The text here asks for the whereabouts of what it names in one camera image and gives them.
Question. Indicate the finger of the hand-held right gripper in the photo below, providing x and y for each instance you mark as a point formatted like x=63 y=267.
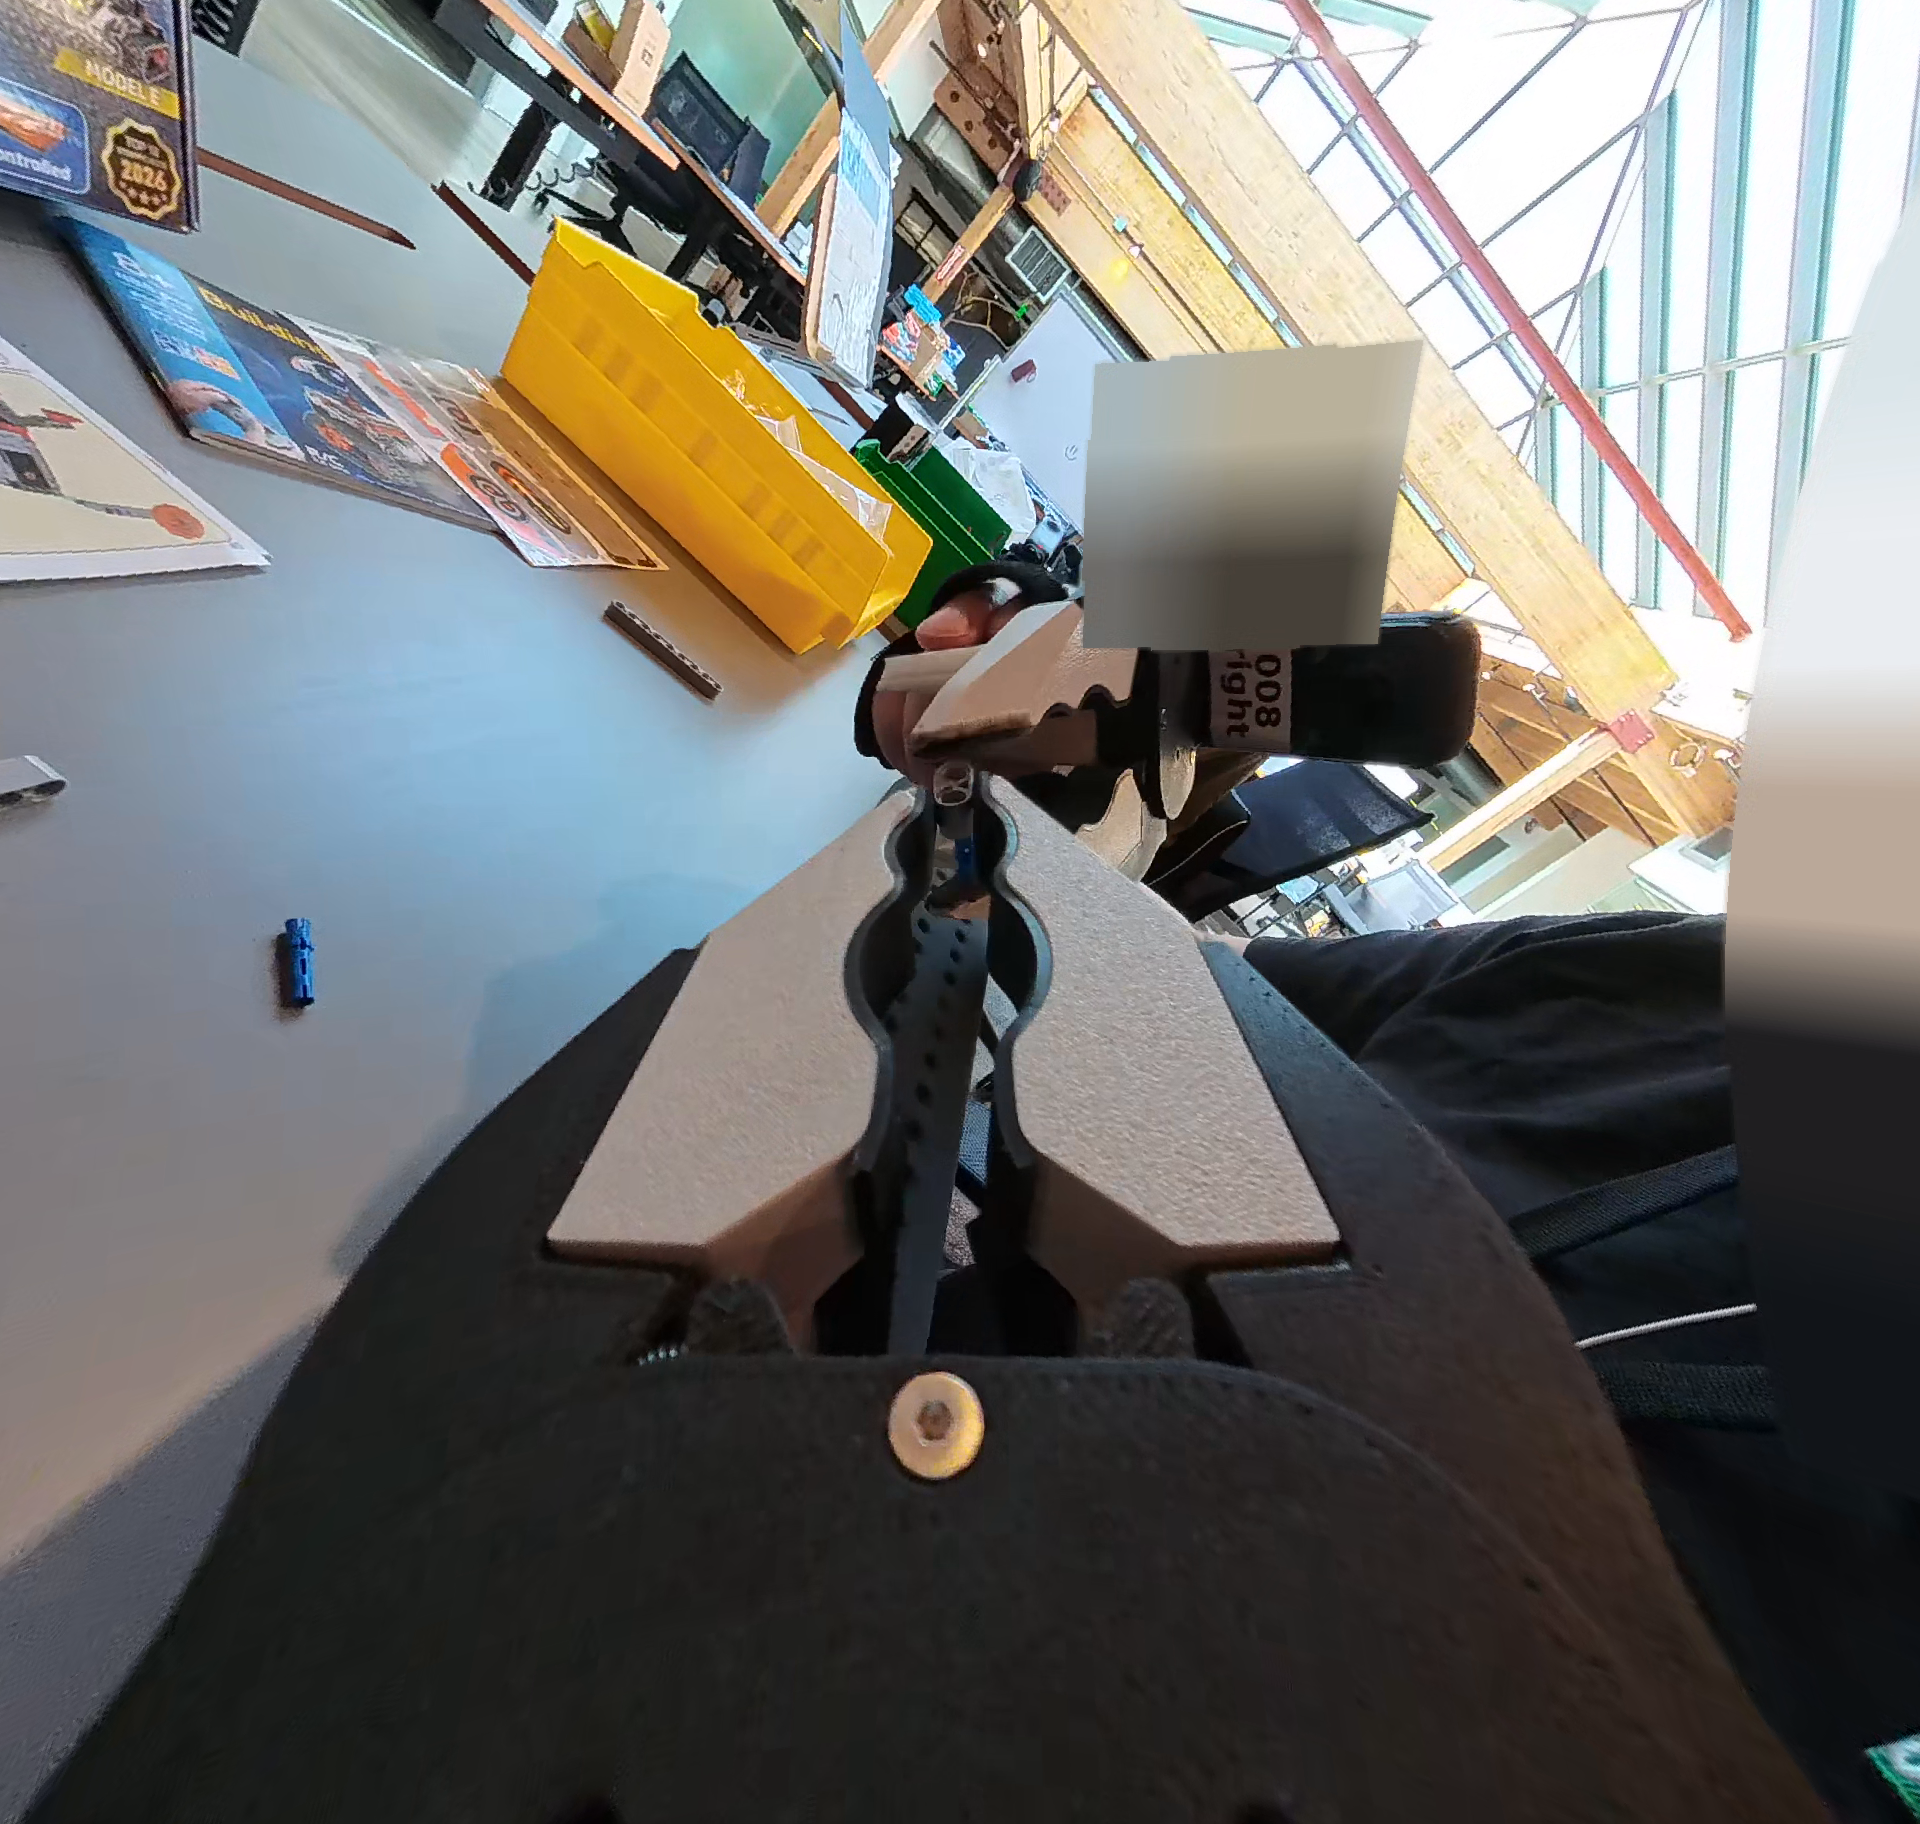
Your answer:
x=1062 y=750
x=1019 y=677

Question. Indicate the cardboard box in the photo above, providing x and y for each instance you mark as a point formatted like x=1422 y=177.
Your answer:
x=640 y=44

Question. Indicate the small grey connector piece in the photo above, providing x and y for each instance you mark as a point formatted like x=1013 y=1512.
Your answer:
x=952 y=783

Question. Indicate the person's right hand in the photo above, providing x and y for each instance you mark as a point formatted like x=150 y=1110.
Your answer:
x=948 y=630

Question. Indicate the green plastic bin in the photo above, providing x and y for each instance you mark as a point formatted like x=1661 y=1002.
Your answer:
x=948 y=517

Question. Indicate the light grey toy beam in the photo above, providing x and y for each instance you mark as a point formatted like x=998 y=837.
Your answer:
x=28 y=777

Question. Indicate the person's black clothing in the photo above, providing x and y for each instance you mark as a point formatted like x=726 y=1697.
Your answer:
x=1499 y=1044

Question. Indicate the whiteboard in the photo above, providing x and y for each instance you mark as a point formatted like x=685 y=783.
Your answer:
x=1050 y=398

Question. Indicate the grey desk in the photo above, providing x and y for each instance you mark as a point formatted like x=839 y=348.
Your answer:
x=454 y=834

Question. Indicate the wooden pillar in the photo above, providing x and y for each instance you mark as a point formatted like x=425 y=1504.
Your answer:
x=887 y=41

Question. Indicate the dark grey toy beam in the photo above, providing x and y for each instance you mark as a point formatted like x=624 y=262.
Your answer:
x=664 y=654

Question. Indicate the paper sign board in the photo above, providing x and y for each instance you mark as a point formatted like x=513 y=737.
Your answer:
x=855 y=235

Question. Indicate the wooden background table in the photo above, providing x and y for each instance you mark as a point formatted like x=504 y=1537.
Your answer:
x=528 y=36

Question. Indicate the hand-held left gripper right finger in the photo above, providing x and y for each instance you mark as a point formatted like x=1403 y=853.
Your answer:
x=1156 y=1104

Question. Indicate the yellow plastic bin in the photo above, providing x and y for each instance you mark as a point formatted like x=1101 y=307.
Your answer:
x=686 y=434

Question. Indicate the small blue booklet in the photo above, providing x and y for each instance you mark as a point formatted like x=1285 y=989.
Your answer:
x=237 y=369

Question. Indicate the blue robot kit box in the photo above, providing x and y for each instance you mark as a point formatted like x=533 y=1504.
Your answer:
x=87 y=54

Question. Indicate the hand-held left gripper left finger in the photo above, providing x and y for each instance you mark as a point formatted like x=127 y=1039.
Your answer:
x=718 y=1104

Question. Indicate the open instruction booklet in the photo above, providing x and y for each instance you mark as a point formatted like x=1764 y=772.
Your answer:
x=87 y=493

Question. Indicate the orange sticker sheet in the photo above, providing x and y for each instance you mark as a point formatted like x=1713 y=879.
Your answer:
x=555 y=497

